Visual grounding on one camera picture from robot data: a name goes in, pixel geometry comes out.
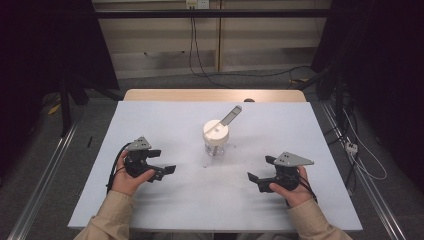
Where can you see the white wall socket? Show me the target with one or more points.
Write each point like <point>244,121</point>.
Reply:
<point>197,3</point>

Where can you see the yellow tape piece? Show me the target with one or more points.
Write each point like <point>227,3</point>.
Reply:
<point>54,109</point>

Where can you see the black stand leg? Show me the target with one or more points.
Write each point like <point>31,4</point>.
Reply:
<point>313,78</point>

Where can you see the white table cover board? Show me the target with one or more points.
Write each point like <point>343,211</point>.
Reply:
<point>186,200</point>

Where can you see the small black floor object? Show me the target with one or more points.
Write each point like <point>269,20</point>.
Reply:
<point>89,141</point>

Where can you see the wooden table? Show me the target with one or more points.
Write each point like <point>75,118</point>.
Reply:
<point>200,95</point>

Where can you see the aluminium floor rail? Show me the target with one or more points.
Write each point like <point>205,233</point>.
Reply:
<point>376,200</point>
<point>40,190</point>

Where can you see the black horizontal bar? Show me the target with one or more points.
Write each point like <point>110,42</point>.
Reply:
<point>233,13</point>

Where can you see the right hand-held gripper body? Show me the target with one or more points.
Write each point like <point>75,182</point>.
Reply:
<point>288,173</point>

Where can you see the black metal stand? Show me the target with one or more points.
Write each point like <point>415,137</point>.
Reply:
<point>65,110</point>

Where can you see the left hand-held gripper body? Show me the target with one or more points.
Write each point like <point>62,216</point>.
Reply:
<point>138,163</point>

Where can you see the person's left hand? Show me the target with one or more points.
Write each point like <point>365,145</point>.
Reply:
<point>125,181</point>

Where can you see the white power strip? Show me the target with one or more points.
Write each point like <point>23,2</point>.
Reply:
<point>351,147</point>

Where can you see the clear jar with white lid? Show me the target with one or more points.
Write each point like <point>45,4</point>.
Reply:
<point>216,133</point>

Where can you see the black curtain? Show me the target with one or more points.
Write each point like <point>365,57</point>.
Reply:
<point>40,50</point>
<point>383,66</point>

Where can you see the person's right hand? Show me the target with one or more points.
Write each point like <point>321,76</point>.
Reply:
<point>296,196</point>

